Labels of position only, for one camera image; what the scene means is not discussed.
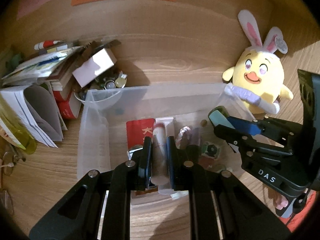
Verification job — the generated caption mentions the clear bowl of trinkets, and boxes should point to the clear bowl of trinkets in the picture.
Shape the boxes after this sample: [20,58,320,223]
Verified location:
[74,71,127,103]

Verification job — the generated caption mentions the yellow chick plush toy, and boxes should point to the yellow chick plush toy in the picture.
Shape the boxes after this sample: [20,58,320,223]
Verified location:
[222,9,293,114]

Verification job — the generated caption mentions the blue white small box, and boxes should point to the blue white small box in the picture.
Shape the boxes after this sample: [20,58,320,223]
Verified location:
[127,145,143,160]

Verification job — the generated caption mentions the pink paw toy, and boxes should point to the pink paw toy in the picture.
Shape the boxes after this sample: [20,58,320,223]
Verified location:
[272,192,289,210]

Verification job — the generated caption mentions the small brown nut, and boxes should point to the small brown nut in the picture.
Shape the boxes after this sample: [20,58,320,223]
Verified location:
[200,119,208,127]

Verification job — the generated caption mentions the stack of books and papers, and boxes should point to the stack of books and papers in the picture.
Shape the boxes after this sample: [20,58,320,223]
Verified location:
[1,39,121,120]

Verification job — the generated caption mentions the clear plastic storage bin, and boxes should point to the clear plastic storage bin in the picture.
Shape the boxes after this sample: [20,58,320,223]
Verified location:
[76,82,256,207]

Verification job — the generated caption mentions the braided pink rope bracelet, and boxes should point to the braided pink rope bracelet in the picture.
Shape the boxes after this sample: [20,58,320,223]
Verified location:
[175,126,192,151]

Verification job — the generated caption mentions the floral square keychain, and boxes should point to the floral square keychain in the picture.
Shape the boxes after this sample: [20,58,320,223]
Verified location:
[201,141,220,159]

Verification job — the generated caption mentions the folded white papers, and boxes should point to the folded white papers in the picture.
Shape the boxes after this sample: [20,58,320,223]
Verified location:
[1,85,63,148]

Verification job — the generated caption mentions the small white cardboard box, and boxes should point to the small white cardboard box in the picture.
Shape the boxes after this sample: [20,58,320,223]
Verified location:
[73,48,117,88]

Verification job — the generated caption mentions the wire frame glasses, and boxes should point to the wire frame glasses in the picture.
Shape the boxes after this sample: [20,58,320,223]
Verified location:
[1,151,26,216]

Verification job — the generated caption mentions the red tea packet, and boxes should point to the red tea packet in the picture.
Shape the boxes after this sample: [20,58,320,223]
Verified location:
[126,118,157,196]

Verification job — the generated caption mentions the red white marker pen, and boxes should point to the red white marker pen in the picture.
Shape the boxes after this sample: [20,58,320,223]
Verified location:
[34,40,63,50]

